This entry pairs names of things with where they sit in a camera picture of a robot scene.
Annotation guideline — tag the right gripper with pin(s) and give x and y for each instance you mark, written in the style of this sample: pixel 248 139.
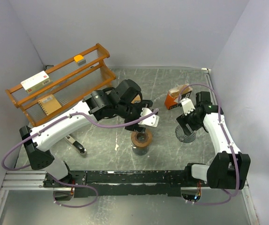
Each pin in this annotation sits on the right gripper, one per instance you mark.
pixel 183 119

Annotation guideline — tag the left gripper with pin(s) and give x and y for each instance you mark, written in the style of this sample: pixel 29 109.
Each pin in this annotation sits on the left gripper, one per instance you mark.
pixel 144 103

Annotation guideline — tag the brown paper coffee filter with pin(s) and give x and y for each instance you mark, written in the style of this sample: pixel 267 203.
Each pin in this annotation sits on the brown paper coffee filter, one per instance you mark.
pixel 137 99

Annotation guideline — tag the clear glass ribbed dripper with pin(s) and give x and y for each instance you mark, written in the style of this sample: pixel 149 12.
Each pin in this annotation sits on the clear glass ribbed dripper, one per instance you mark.
pixel 182 137

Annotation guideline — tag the orange coffee filter box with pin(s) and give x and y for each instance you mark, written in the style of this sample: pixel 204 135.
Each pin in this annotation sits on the orange coffee filter box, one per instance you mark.
pixel 172 101

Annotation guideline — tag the grey glass carafe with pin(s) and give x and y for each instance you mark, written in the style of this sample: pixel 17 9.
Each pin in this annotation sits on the grey glass carafe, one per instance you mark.
pixel 140 151

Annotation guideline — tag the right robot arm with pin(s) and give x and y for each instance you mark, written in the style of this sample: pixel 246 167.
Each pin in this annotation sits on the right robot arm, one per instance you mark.
pixel 229 168

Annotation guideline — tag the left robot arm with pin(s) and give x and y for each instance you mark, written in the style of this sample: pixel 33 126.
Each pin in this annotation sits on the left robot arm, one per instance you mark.
pixel 98 105

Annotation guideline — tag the silver black coffee scoop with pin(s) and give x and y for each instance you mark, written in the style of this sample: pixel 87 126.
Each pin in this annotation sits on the silver black coffee scoop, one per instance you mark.
pixel 76 145

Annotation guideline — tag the orange grey small box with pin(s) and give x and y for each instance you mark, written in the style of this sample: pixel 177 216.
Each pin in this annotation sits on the orange grey small box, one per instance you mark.
pixel 79 59

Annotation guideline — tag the orange wooden rack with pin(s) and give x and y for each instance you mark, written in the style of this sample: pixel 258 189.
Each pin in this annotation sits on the orange wooden rack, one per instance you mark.
pixel 70 84

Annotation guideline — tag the white flat box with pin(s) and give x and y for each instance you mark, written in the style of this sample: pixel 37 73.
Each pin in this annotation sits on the white flat box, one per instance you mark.
pixel 36 82

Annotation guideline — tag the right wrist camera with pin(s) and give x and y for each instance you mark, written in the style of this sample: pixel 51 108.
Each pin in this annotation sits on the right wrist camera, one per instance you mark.
pixel 187 106

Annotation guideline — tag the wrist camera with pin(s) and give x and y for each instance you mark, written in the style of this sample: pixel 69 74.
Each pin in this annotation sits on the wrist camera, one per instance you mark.
pixel 152 120
pixel 187 106

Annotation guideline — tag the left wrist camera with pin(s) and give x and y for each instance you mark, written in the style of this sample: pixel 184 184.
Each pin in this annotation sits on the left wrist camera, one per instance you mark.
pixel 152 120

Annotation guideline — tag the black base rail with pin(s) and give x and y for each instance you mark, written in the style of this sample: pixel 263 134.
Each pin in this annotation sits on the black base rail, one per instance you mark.
pixel 122 183

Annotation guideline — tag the aluminium frame rail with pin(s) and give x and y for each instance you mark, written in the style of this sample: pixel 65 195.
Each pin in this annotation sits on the aluminium frame rail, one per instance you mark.
pixel 40 179

